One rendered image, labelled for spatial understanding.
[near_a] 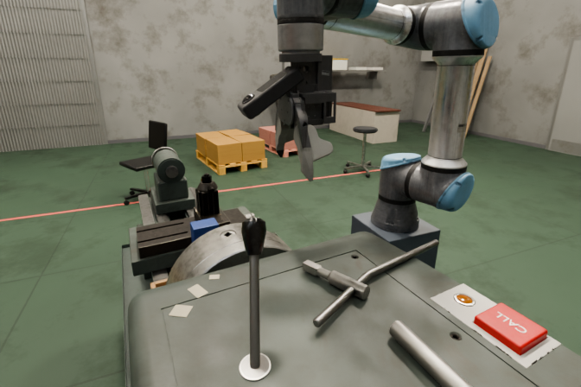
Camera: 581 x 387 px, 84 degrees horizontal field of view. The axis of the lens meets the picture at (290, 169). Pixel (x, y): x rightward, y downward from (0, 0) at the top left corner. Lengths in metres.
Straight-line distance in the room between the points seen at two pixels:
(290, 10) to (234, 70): 7.78
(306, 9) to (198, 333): 0.48
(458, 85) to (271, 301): 0.67
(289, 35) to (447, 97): 0.50
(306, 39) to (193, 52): 7.66
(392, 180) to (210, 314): 0.69
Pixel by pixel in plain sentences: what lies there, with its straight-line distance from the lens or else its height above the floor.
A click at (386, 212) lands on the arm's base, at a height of 1.15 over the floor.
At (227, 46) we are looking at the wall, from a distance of 8.30.
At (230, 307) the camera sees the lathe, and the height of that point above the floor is 1.26.
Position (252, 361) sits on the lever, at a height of 1.26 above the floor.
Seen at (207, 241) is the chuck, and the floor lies 1.23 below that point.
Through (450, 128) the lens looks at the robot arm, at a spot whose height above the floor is 1.44.
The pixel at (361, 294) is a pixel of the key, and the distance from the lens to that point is 0.52.
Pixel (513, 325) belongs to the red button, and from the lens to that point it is 0.54.
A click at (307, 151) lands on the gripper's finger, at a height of 1.46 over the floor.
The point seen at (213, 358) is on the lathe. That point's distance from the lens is 0.45.
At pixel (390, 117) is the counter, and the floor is 0.55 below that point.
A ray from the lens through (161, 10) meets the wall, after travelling 8.20.
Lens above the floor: 1.58
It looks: 17 degrees down
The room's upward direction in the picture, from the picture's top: straight up
